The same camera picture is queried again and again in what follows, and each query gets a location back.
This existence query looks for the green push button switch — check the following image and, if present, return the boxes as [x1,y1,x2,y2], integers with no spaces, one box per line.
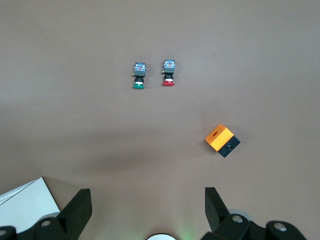
[131,62,147,90]

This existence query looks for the orange black button box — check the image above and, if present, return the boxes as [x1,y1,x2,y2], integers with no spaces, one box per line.
[204,124,242,159]

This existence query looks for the white drawer cabinet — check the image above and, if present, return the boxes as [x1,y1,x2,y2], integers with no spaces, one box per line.
[0,176,62,235]

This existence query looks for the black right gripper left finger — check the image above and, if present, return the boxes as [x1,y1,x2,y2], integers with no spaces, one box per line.
[32,188,92,240]

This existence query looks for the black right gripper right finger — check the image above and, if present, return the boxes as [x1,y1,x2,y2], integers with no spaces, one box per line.
[202,186,268,240]

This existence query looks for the red push button switch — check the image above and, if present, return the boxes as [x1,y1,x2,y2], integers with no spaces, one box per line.
[161,59,177,88]

